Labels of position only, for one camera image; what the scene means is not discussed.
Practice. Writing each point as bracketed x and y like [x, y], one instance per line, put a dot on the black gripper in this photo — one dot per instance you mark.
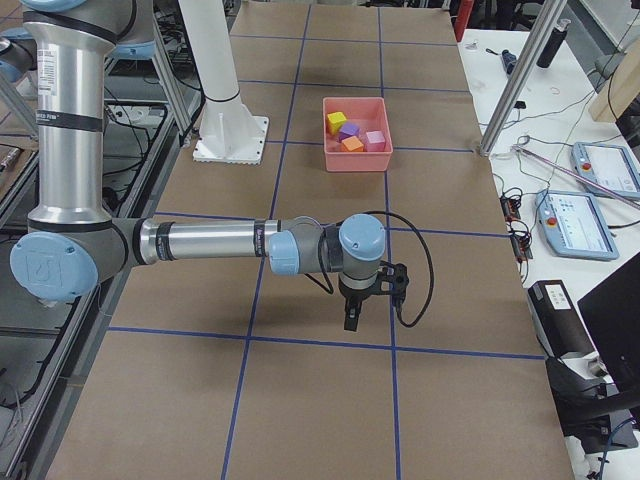
[354, 298]

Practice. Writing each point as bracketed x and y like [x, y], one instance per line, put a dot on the orange foam block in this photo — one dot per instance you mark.
[352, 145]

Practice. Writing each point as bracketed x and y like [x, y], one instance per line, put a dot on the pink foam block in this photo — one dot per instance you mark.
[374, 141]

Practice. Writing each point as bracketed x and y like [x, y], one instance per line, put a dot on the purple foam block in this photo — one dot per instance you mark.
[348, 130]

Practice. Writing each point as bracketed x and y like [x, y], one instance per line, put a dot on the yellow foam block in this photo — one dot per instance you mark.
[334, 122]

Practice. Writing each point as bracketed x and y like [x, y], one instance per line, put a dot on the pink plastic bin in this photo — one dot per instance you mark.
[369, 113]

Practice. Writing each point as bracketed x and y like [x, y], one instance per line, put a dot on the black box with label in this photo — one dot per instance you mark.
[557, 322]

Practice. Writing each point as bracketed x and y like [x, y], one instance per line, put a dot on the near blue teach pendant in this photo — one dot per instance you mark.
[574, 226]

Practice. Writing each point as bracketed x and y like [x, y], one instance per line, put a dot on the blue teach pendant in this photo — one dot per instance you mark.
[609, 166]
[574, 226]

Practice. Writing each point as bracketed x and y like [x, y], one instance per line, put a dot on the black monitor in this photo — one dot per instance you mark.
[611, 314]

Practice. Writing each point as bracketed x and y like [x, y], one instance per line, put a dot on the grey reacher stick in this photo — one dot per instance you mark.
[591, 187]

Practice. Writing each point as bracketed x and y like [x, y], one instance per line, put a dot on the far blue teach pendant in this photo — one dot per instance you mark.
[609, 166]

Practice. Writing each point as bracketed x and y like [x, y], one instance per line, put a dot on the black water bottle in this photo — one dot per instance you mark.
[554, 42]

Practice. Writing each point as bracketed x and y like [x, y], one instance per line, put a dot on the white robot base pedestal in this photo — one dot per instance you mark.
[228, 132]

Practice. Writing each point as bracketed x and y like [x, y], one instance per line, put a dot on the aluminium frame post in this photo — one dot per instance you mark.
[536, 40]

